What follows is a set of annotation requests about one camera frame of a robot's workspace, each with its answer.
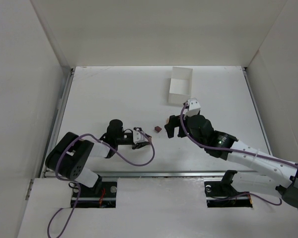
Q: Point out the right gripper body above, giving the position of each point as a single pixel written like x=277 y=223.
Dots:
x=179 y=124

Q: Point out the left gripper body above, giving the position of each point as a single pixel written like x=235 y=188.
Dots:
x=135 y=145

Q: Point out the white perforated box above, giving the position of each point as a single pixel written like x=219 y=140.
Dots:
x=180 y=88

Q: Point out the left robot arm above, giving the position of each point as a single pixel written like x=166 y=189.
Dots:
x=70 y=155

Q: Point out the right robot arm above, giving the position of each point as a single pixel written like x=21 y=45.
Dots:
x=274 y=176

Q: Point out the dark red wood block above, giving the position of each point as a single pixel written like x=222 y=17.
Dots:
x=157 y=129

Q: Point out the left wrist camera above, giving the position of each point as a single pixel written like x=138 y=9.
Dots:
x=139 y=136

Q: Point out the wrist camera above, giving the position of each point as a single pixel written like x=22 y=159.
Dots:
x=192 y=107
x=139 y=136

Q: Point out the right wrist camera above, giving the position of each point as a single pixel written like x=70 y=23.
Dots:
x=192 y=107

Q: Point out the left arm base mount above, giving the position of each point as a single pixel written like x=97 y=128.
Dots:
x=104 y=197

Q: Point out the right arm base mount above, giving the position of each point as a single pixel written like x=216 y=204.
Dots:
x=220 y=195

